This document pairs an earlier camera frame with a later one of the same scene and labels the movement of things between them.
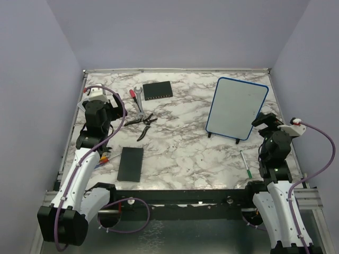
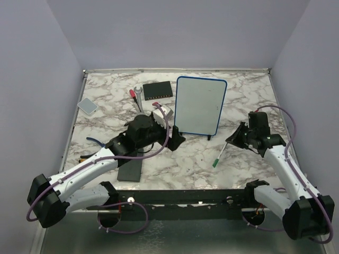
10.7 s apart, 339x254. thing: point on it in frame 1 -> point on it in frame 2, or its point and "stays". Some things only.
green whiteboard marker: [249, 172] -> [216, 161]
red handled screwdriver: [133, 95] stays
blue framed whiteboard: [233, 104] -> [198, 105]
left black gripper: [117, 111] -> [176, 139]
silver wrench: [139, 92] stays
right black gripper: [270, 119] -> [235, 138]
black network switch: [157, 90] stays
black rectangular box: [130, 165] stays
